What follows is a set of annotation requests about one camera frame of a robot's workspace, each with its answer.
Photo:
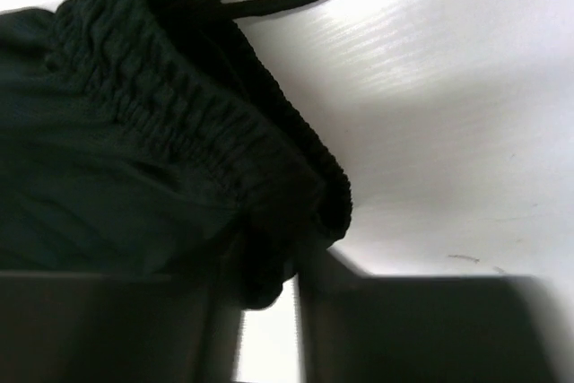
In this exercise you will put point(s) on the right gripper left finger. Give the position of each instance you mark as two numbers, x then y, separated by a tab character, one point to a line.
87	328

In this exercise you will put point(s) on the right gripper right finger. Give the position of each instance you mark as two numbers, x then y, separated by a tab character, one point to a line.
357	327

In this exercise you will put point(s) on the black shorts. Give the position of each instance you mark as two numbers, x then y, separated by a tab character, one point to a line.
140	135

